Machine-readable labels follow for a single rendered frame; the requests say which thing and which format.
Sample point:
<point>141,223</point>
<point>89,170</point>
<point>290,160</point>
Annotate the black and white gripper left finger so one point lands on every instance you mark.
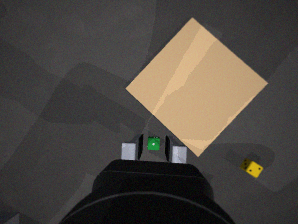
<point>132,150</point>

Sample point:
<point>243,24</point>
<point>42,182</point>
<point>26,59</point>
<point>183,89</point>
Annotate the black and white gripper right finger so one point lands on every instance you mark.
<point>174,152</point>

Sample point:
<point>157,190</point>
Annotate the yellow die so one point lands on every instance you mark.
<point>251,167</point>

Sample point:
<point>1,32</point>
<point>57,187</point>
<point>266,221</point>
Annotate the tan square mat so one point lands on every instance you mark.
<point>196,86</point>

